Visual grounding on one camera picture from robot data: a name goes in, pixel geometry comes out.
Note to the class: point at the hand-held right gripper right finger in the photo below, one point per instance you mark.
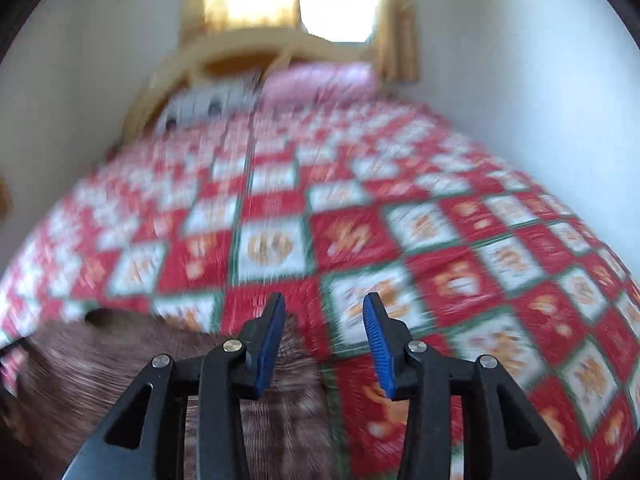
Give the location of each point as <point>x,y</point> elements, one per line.
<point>377,347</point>

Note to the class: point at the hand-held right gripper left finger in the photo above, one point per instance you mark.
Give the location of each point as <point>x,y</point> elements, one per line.
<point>267,345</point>

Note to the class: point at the brown knit sweater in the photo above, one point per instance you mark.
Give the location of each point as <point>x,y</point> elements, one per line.
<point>100,390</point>

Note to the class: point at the red checked printed blanket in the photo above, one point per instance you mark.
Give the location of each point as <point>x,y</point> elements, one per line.
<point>400,200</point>

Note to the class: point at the grey white patterned pillow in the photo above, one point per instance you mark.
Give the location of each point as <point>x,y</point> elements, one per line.
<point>210,102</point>

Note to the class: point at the pink pillow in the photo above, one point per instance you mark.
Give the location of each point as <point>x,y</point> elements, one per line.
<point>320,80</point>

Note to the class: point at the cream arched bed headboard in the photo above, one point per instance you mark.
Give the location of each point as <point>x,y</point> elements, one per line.
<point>210,50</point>

